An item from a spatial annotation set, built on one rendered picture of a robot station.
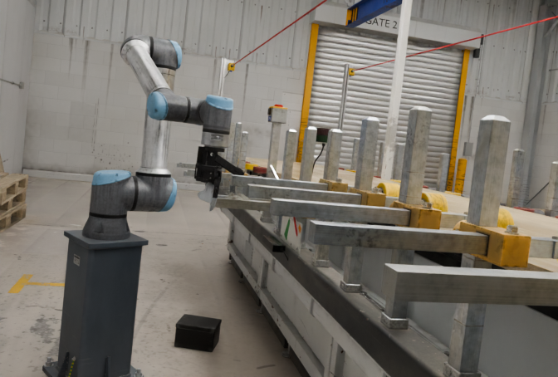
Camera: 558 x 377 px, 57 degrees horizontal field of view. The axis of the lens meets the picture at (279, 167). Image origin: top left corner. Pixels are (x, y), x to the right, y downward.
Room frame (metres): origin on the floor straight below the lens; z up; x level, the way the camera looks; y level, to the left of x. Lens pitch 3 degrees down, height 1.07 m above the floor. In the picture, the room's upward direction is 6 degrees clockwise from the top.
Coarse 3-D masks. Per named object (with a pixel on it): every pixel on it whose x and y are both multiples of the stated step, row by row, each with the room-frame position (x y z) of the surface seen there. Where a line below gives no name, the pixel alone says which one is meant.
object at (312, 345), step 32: (384, 224) 1.64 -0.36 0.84; (256, 256) 3.47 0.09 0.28; (384, 256) 1.62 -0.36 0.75; (416, 256) 1.44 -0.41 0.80; (448, 256) 1.30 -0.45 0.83; (288, 288) 2.68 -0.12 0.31; (288, 320) 2.61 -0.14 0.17; (416, 320) 1.40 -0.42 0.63; (448, 320) 1.26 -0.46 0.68; (512, 320) 1.05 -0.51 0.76; (544, 320) 0.97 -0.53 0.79; (320, 352) 2.14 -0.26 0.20; (480, 352) 1.13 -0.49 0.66; (512, 352) 1.04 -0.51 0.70; (544, 352) 0.96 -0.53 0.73
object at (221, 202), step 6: (222, 198) 1.71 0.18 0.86; (216, 204) 1.71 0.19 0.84; (222, 204) 1.71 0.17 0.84; (228, 204) 1.72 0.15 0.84; (234, 204) 1.72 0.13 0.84; (240, 204) 1.73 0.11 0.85; (246, 204) 1.73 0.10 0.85; (252, 204) 1.74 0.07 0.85; (258, 204) 1.74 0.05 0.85; (264, 204) 1.75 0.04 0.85; (270, 204) 1.75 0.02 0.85; (258, 210) 1.74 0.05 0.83; (264, 210) 1.75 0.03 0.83
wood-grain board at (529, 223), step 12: (300, 168) 3.56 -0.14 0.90; (312, 180) 2.48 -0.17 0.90; (348, 180) 2.78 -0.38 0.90; (384, 180) 3.18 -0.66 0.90; (432, 192) 2.60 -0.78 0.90; (456, 204) 2.02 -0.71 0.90; (468, 204) 2.09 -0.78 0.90; (516, 216) 1.82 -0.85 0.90; (528, 216) 1.87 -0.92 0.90; (540, 216) 1.93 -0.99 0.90; (444, 228) 1.29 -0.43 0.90; (528, 228) 1.49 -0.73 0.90; (540, 228) 1.52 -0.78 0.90; (552, 228) 1.56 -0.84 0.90; (528, 264) 0.95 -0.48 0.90; (540, 264) 0.94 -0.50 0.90; (552, 264) 0.96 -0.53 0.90
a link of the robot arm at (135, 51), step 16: (128, 48) 2.08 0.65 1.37; (144, 48) 2.11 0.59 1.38; (128, 64) 2.13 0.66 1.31; (144, 64) 1.93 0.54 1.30; (144, 80) 1.85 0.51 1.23; (160, 80) 1.83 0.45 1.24; (160, 96) 1.70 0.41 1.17; (176, 96) 1.74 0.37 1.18; (160, 112) 1.70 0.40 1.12; (176, 112) 1.72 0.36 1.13
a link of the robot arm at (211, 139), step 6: (204, 132) 1.68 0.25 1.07; (204, 138) 1.68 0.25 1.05; (210, 138) 1.67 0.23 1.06; (216, 138) 1.67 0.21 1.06; (222, 138) 1.68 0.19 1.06; (228, 138) 1.71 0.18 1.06; (204, 144) 1.68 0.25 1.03; (210, 144) 1.67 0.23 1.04; (216, 144) 1.67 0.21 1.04; (222, 144) 1.68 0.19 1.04
